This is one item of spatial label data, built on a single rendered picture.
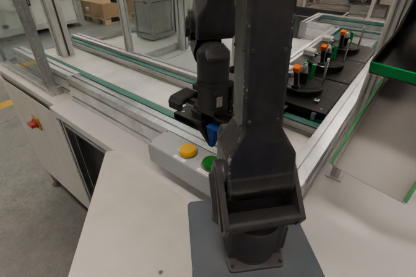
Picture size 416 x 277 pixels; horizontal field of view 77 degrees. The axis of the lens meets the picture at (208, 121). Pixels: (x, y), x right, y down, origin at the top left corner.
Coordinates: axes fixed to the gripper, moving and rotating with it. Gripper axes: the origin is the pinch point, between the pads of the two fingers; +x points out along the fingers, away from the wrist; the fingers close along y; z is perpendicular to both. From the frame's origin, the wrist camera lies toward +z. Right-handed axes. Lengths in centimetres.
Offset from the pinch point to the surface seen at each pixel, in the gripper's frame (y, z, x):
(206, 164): 0.2, -1.7, 7.7
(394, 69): -25.0, 13.0, -15.8
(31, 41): 80, 0, -4
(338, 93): -13, 51, 8
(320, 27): 22, 139, 10
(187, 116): 16.4, 10.3, 7.8
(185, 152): 6.5, -1.5, 7.7
